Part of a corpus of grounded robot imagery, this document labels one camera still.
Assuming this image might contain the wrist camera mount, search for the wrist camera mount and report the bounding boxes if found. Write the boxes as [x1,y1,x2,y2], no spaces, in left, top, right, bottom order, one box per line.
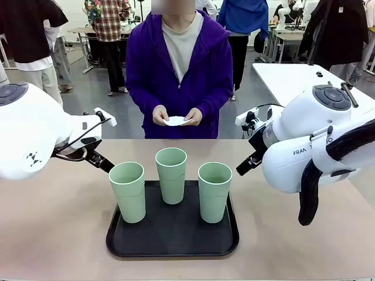
[93,107,118,127]
[236,108,260,132]

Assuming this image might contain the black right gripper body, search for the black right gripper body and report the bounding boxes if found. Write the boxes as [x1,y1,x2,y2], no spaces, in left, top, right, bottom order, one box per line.
[248,128,266,156]

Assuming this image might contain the person in black top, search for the person in black top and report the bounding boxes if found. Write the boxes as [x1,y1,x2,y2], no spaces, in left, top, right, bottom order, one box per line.
[0,0,70,108]

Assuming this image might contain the person's left hand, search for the person's left hand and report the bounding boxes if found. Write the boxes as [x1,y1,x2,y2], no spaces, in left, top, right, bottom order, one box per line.
[184,108,203,127]

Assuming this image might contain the person in blue jacket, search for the person in blue jacket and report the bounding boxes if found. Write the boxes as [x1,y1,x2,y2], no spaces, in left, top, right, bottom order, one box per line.
[217,0,270,92]

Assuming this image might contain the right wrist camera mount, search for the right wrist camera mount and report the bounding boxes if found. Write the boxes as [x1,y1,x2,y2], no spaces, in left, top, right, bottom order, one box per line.
[236,108,260,132]

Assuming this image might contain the person in plaid shirt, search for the person in plaid shirt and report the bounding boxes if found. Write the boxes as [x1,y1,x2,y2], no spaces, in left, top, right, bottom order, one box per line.
[84,0,132,97]

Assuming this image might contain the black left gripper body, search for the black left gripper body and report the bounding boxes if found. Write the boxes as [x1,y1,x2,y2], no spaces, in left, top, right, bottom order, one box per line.
[84,145,102,165]

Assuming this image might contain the person in purple hoodie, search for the person in purple hoodie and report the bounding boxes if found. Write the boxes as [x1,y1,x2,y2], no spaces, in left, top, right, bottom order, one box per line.
[125,0,234,140]

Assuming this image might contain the person in black coat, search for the person in black coat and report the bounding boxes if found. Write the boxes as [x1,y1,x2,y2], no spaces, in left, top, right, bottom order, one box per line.
[297,0,370,85]

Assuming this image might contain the background work table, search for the background work table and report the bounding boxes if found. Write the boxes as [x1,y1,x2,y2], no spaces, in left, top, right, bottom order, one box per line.
[263,25,305,64]

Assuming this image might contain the background grey desk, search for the background grey desk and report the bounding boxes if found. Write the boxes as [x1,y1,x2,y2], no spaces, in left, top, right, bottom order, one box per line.
[67,26,132,74]

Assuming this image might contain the black hanging bag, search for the black hanging bag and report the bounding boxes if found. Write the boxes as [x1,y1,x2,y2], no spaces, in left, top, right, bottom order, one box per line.
[253,29,266,54]

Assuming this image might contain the white scalloped paper coaster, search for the white scalloped paper coaster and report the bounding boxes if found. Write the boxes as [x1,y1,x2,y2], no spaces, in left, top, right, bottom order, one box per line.
[163,115,193,127]

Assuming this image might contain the person in white shirt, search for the person in white shirt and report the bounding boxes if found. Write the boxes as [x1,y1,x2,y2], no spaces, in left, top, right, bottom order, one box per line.
[195,0,217,21]

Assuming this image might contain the black plastic tray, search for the black plastic tray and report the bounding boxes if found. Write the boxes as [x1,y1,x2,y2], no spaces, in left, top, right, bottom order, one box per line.
[105,180,240,258]

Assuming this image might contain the pale green plastic cup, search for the pale green plastic cup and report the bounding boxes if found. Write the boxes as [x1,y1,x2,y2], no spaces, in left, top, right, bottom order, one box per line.
[197,162,233,224]
[155,148,188,205]
[108,161,146,224]

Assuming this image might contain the white cylindrical appliance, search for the white cylindrical appliance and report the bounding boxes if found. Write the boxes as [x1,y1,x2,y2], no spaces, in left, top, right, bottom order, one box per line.
[0,61,9,86]

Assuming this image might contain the person's right hand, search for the person's right hand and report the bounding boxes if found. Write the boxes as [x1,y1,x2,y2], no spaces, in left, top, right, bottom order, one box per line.
[152,105,171,127]

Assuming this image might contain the person in grey trousers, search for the person in grey trousers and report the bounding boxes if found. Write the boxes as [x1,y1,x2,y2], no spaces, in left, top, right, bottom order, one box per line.
[43,17,74,92]

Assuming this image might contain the person's left forearm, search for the person's left forearm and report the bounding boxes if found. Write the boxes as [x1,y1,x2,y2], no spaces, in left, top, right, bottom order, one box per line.
[197,84,234,121]

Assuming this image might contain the black metal rod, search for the black metal rod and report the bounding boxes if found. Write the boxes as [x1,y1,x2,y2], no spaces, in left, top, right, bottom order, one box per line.
[341,81,360,108]

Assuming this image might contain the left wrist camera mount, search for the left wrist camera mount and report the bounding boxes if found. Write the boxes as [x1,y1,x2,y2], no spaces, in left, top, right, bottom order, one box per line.
[93,107,118,127]

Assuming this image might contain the person's right forearm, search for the person's right forearm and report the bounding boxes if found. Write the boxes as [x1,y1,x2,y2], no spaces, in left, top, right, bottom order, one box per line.
[125,78,161,124]

